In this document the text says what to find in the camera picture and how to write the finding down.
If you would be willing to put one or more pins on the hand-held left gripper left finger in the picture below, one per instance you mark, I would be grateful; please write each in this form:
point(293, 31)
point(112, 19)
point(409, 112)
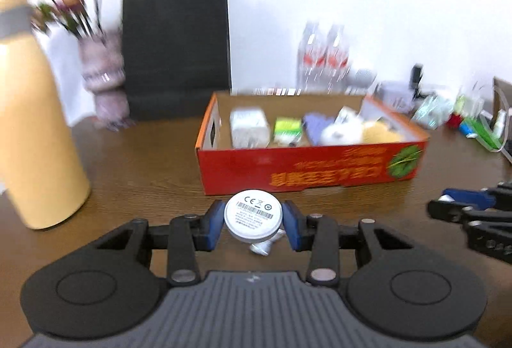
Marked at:
point(214, 224)

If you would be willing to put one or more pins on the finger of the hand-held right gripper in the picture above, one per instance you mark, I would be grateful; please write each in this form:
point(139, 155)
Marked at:
point(480, 228)
point(464, 197)

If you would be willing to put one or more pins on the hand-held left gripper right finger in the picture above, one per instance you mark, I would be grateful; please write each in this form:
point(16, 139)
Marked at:
point(292, 226)

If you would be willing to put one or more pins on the white gimbal device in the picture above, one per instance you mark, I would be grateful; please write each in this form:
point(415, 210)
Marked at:
point(252, 212)

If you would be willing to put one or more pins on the red cardboard box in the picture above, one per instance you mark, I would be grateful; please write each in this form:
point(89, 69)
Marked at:
point(320, 168)

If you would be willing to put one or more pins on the green tissue pack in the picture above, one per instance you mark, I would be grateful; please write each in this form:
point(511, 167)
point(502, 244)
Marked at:
point(287, 129)

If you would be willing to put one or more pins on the white plastic wipes container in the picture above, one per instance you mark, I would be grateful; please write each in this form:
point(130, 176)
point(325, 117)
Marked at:
point(250, 127)

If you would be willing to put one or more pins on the black small device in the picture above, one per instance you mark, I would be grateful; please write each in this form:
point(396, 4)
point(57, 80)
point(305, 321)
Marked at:
point(508, 152)

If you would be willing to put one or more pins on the green sticks bundle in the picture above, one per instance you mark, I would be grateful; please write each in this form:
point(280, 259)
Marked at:
point(486, 135)

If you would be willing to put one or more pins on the blue small item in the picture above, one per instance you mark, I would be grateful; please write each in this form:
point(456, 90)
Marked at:
point(468, 129)

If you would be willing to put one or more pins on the red small item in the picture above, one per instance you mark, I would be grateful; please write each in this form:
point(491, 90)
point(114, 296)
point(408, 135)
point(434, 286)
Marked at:
point(455, 120)

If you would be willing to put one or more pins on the small white bottle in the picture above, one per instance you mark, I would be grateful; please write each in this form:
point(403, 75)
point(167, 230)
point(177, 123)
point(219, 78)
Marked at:
point(500, 123)

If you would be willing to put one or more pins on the pale green packets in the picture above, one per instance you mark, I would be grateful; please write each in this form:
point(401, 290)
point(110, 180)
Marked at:
point(432, 110)

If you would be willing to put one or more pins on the purple knitted cloth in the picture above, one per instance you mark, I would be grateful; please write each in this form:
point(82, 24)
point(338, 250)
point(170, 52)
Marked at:
point(316, 128)

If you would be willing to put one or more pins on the white plush toy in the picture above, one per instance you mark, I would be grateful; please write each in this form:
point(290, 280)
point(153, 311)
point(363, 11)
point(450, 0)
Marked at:
point(340, 133)

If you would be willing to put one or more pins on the pale yellow sponge block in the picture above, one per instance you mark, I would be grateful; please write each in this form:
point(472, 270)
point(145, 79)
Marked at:
point(380, 132)

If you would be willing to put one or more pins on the brown cardboard piece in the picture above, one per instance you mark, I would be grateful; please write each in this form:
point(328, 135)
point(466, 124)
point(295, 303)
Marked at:
point(504, 92)

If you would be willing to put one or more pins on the grey storage box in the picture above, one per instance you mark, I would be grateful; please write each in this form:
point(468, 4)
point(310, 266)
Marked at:
point(396, 96)

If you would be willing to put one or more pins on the black clip stand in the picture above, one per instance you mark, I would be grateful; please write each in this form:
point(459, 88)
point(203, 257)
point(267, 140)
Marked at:
point(417, 80)

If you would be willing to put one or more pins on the white striped paper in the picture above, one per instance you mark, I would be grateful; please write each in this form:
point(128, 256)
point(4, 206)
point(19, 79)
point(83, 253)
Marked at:
point(278, 91)

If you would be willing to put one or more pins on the grey mesh ball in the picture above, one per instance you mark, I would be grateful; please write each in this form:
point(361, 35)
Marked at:
point(362, 79)

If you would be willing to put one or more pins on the clear water bottle red label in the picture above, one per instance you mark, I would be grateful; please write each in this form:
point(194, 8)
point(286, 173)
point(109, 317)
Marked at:
point(339, 60)
point(312, 60)

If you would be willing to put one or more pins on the black paper bag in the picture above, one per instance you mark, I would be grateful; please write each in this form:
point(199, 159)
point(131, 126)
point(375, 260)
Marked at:
point(176, 52)

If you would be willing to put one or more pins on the purple patterned vase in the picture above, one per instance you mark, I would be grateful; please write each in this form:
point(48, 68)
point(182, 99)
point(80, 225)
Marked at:
point(106, 84)

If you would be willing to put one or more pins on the yellow insulated bottle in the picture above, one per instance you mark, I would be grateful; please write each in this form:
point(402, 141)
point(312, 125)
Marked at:
point(36, 124)

